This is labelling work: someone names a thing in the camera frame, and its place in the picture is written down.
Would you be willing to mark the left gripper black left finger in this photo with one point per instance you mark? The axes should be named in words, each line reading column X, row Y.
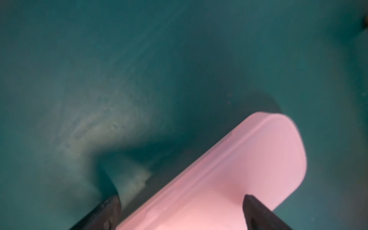
column 104, row 216

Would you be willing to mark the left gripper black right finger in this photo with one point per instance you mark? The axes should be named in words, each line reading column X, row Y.
column 259, row 217

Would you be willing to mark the pink pencil case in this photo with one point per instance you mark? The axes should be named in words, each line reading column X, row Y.
column 263, row 156

